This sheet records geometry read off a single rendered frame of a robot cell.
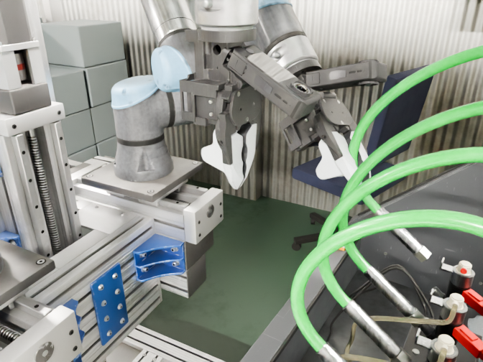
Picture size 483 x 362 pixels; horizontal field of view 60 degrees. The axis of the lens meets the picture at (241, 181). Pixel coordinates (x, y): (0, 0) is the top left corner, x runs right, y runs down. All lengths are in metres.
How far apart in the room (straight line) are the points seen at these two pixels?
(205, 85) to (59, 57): 2.76
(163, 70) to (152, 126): 0.34
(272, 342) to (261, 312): 1.45
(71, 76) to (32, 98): 2.09
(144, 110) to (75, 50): 2.13
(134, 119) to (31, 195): 0.28
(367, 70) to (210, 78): 0.21
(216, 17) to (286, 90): 0.11
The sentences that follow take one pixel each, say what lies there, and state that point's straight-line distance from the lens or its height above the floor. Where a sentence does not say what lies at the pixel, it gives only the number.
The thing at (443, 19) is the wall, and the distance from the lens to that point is 2.61.
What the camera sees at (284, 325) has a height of 0.95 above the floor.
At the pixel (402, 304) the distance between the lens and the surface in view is 0.62.
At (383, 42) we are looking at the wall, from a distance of 2.65.
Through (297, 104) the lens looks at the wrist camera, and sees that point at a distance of 0.48.
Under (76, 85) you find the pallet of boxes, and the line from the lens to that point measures 3.03.
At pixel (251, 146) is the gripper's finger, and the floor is 1.28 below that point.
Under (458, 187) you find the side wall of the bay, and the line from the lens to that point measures 0.95.
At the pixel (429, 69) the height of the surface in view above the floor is 1.38.
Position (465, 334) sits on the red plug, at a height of 1.10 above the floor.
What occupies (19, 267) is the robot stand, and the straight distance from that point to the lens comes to 0.83.
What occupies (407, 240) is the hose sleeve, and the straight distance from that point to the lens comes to 0.66.
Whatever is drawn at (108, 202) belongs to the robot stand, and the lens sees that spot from 1.16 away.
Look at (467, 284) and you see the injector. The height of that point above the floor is 1.10.
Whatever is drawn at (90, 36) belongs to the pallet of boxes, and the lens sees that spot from 3.12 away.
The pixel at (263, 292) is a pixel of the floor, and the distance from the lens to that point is 2.29.
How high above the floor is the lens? 1.48
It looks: 26 degrees down
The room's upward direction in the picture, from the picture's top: straight up
